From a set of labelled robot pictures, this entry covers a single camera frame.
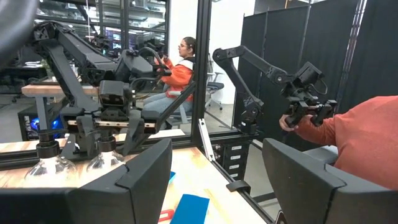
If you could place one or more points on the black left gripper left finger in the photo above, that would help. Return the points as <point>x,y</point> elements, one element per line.
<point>109,202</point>

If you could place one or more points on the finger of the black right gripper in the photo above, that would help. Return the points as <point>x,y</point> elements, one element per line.
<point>84,133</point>
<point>133,133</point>

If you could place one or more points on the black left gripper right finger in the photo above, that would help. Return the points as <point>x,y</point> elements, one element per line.
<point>311,193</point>

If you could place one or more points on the clear soap pump bottle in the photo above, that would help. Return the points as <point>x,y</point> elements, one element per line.
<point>48,146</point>
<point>106,144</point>

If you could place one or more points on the dark blue scrub sponge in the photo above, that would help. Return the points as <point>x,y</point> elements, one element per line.
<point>172,176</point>
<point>189,210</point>

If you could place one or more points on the person's forearm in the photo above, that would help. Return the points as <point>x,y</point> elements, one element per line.
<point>367,140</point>

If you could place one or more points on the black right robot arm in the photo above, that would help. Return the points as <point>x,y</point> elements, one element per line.
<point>84,59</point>

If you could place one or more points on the computer with blue light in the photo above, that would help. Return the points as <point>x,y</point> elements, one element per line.
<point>46,124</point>

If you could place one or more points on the wooden workbench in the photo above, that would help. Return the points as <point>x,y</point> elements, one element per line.
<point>46,90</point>

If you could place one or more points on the person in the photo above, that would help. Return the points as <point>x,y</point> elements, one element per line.
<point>180,77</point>

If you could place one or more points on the black table clamp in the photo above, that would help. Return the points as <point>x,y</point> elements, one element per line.
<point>237,185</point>

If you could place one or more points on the person's hand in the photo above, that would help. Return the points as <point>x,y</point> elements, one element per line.
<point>284,123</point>

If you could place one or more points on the black small drawer cabinet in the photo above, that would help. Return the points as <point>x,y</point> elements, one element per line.
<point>236,157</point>

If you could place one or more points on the grey office chair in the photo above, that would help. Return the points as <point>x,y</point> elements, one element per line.
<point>214,85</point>

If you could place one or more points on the black partition screen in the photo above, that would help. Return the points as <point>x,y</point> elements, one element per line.
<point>280,31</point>

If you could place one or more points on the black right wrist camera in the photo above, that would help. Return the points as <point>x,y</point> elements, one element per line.
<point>115,93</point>

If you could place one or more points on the white metal bracket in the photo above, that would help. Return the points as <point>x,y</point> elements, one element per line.
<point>205,137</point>

